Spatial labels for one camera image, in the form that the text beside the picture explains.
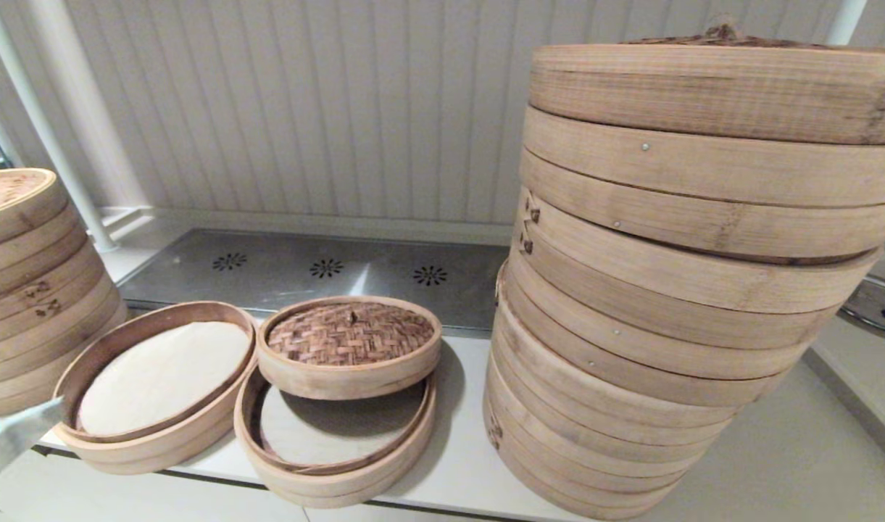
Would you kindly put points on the small woven bamboo steamer lid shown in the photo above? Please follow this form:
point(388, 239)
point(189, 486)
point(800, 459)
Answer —
point(348, 341)

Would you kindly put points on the beige steamer liner cloth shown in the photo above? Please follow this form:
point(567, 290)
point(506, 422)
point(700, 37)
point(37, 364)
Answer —
point(159, 377)
point(326, 435)

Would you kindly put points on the thick white column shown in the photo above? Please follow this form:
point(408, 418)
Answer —
point(85, 94)

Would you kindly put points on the small bamboo steamer basket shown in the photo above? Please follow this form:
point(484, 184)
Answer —
point(159, 453)
point(341, 489)

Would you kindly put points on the large woven bamboo steamer lid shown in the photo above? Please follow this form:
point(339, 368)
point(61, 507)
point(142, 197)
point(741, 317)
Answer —
point(703, 90)
point(7, 199)

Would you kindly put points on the beige cabinet door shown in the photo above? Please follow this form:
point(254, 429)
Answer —
point(14, 500)

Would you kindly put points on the round steel basin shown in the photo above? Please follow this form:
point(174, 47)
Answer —
point(873, 308)

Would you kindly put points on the thin white pole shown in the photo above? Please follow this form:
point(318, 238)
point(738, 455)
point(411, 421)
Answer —
point(846, 18)
point(31, 94)

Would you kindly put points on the perforated stainless steel panel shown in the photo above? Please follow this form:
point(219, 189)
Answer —
point(384, 279)

